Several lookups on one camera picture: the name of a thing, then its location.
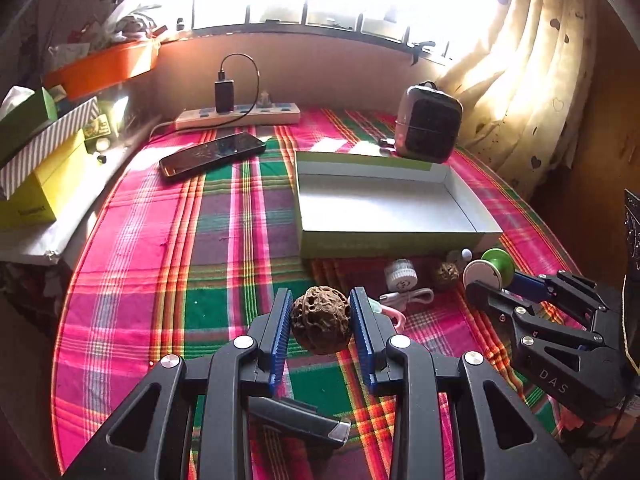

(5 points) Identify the yellow cardboard box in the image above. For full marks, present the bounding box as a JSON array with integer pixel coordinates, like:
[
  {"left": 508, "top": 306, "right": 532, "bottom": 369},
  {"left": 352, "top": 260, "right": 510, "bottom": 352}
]
[{"left": 0, "top": 130, "right": 93, "bottom": 230}]

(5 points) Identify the white usb cable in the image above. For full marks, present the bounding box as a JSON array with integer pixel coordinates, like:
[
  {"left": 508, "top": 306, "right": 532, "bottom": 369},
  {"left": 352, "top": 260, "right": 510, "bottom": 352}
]
[{"left": 378, "top": 287, "right": 435, "bottom": 311}]

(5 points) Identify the black smartphone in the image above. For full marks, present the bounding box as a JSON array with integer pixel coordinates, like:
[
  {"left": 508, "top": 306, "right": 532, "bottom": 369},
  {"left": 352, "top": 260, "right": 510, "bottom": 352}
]
[{"left": 158, "top": 132, "right": 266, "bottom": 181}]

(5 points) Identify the cream patterned curtain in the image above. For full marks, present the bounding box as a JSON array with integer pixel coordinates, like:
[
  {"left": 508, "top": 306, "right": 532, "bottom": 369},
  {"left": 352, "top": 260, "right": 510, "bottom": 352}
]
[{"left": 437, "top": 0, "right": 596, "bottom": 200}]

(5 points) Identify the black rectangular bike light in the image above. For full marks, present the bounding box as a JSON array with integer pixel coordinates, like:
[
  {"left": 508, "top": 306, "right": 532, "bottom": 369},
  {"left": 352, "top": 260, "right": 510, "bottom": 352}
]
[{"left": 247, "top": 396, "right": 352, "bottom": 450}]

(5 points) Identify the grey striped box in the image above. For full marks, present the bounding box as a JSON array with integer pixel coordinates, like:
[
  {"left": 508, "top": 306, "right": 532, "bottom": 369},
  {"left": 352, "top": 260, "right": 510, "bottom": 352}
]
[{"left": 0, "top": 96, "right": 100, "bottom": 200}]

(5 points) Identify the black charger with cable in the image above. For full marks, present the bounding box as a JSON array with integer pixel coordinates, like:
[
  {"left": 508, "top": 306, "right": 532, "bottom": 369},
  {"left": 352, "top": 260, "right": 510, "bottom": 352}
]
[{"left": 214, "top": 52, "right": 260, "bottom": 127}]

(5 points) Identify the white knob holder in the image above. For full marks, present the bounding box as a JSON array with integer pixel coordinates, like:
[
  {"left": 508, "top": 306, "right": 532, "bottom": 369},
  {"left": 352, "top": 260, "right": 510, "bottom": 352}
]
[{"left": 446, "top": 248, "right": 473, "bottom": 266}]

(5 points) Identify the white power strip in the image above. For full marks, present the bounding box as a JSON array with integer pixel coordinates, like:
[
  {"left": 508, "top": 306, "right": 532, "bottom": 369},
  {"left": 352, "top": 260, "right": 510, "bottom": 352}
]
[{"left": 174, "top": 103, "right": 300, "bottom": 130}]

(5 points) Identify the orange plastic tray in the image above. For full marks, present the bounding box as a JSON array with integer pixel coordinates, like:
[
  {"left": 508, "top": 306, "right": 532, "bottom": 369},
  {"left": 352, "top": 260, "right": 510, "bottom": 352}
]
[{"left": 43, "top": 39, "right": 160, "bottom": 101}]

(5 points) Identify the small grey fan heater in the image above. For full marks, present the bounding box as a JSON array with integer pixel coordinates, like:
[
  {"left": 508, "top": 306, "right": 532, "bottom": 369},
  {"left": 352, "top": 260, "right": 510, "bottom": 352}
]
[{"left": 394, "top": 80, "right": 463, "bottom": 164}]

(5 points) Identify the green white suction holder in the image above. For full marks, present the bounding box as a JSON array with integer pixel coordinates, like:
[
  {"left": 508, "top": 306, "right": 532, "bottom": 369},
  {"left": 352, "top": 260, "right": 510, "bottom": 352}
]
[{"left": 462, "top": 248, "right": 515, "bottom": 289}]

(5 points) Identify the white side shelf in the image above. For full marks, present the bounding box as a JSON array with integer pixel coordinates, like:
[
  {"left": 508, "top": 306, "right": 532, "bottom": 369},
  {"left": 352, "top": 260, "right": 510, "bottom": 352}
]
[{"left": 1, "top": 114, "right": 162, "bottom": 266}]

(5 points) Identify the dark green tissue box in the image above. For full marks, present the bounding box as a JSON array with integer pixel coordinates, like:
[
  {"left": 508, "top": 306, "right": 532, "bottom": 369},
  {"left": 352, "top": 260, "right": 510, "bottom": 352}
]
[{"left": 0, "top": 88, "right": 58, "bottom": 166}]

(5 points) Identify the green shallow cardboard box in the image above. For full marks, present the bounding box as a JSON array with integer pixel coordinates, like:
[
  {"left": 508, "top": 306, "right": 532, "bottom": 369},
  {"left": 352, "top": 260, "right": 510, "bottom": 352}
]
[{"left": 295, "top": 152, "right": 502, "bottom": 259}]

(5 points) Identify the carved brown walnut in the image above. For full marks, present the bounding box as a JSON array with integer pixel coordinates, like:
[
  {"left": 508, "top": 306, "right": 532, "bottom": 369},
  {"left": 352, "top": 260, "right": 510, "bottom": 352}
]
[{"left": 290, "top": 286, "right": 352, "bottom": 356}]

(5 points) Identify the pink clip lens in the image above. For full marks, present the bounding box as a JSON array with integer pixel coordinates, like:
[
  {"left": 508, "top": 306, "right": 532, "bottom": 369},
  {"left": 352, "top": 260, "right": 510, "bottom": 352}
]
[{"left": 369, "top": 298, "right": 406, "bottom": 333}]

